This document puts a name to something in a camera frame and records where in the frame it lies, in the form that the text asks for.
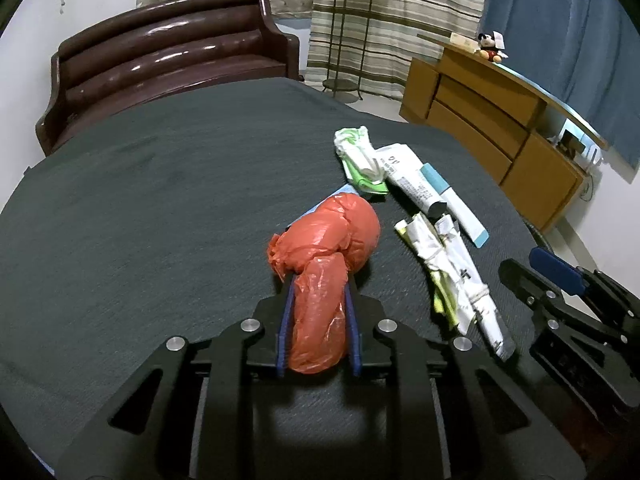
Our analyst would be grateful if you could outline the wooden sideboard cabinet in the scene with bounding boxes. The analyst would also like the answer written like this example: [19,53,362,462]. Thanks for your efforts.
[400,41,608,232]

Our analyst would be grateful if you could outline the dark brown leather sofa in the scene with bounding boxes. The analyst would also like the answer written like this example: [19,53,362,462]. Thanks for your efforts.
[36,0,302,155]

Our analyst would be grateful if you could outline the green white wrapper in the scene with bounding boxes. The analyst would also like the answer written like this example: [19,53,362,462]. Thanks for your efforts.
[334,126,388,195]

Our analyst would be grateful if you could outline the black trash bin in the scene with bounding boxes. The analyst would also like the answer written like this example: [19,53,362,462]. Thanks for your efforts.
[522,217,554,254]

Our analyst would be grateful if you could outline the red plastic bag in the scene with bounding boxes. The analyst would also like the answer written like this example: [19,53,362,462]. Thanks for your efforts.
[267,193,381,374]

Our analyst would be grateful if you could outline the white router on shelf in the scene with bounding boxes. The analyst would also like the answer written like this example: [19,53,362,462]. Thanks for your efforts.
[575,134,602,171]

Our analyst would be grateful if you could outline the dark picture frame on shelf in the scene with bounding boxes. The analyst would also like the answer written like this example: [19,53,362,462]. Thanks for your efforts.
[556,128,586,158]

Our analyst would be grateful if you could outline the black metal plant stand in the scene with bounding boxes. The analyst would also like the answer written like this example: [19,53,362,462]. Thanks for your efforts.
[322,0,373,101]

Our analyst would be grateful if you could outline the dark grey tablecloth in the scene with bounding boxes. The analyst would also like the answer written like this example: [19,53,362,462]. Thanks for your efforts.
[1,78,540,466]

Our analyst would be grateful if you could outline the white printed tube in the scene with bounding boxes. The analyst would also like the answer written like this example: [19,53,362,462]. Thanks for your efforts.
[375,143,447,220]

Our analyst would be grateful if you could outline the striped curtain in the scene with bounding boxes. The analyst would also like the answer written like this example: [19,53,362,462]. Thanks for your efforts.
[305,0,485,100]

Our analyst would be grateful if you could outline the yellow snack wrapper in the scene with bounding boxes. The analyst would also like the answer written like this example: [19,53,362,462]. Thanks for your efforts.
[395,212,516,362]

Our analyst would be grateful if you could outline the small box on cabinet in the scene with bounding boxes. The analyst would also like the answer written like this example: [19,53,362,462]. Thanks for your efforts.
[449,32,480,54]

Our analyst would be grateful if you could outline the Mickey Mouse plush toy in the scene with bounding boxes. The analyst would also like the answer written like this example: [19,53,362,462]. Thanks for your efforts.
[477,32,508,63]

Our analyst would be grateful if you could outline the white blue toothpaste tube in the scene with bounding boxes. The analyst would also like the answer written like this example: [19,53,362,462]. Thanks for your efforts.
[421,162,489,248]

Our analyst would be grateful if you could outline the light blue toothpaste box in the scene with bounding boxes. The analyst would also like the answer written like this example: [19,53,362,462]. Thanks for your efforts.
[286,183,360,229]

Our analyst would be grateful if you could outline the blue curtain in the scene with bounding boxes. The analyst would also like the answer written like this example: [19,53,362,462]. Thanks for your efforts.
[480,0,639,167]

